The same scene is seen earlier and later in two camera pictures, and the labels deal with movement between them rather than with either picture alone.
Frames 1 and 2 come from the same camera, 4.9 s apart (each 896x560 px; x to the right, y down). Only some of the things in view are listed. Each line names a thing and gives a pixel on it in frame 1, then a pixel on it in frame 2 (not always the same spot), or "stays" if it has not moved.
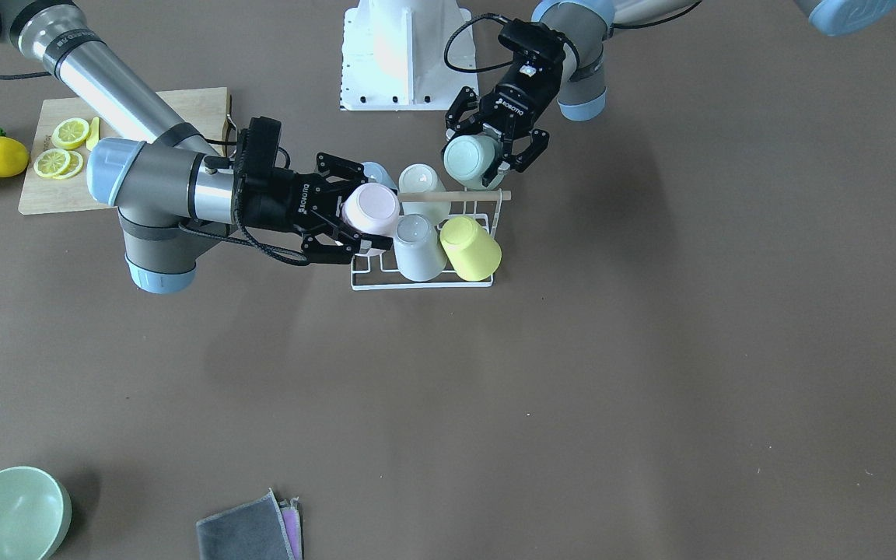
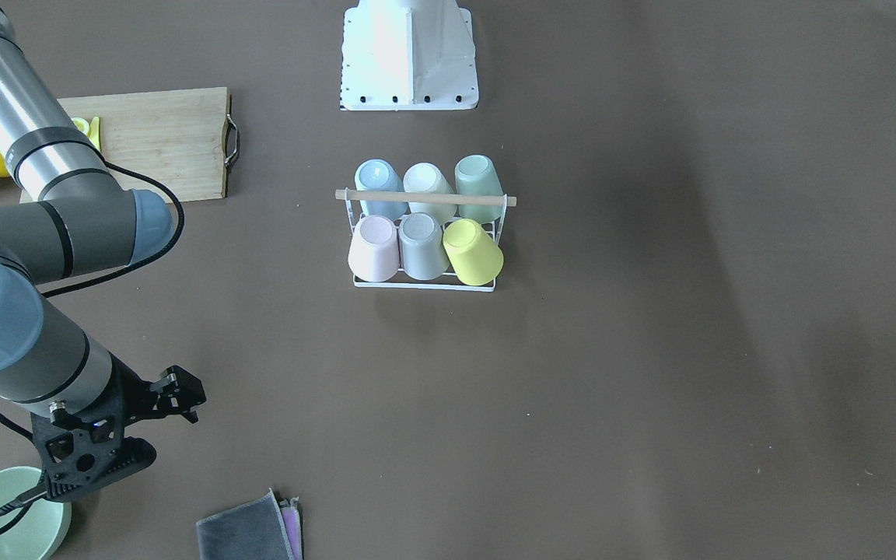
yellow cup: [474, 253] stays
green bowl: [14, 513] stays
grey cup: [419, 249] stays
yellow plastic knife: [92, 137] stays
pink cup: [371, 208] -> [374, 251]
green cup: [468, 158] -> [477, 174]
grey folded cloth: [261, 528] stays
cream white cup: [421, 178] stays
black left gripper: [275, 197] -> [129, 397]
